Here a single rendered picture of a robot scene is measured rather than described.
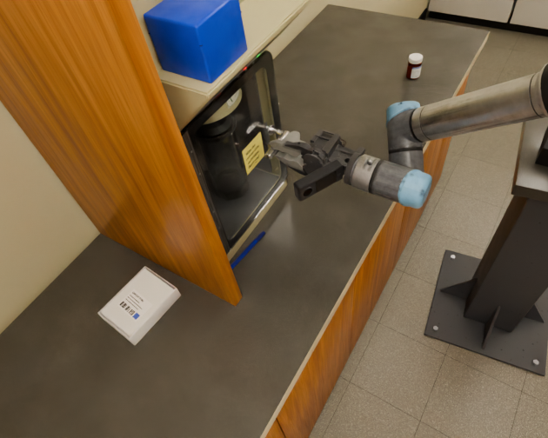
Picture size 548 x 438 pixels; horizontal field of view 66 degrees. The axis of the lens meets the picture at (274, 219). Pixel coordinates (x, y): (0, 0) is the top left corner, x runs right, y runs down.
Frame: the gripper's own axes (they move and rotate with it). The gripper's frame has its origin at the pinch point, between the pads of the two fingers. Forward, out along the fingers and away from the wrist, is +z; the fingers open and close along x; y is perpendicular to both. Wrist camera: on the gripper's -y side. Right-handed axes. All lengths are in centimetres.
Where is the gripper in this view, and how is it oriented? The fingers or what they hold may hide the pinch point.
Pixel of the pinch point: (273, 149)
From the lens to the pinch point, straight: 99.3
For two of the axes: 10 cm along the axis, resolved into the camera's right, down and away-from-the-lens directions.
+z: -8.5, -3.5, 4.0
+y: 5.1, -7.4, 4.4
